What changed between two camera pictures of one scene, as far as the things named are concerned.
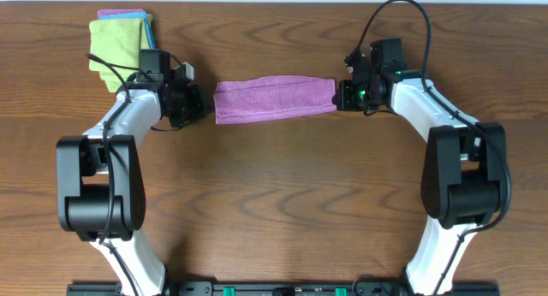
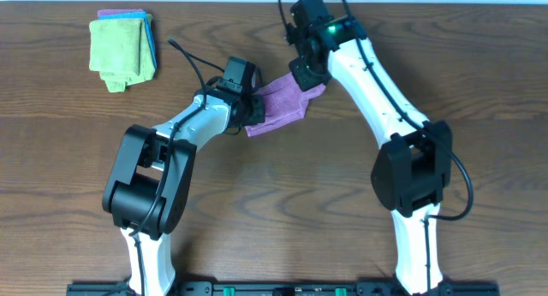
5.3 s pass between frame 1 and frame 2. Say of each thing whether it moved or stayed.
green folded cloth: stayed
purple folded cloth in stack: stayed
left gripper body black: moved
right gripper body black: moved
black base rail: stayed
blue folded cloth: stayed
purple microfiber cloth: moved
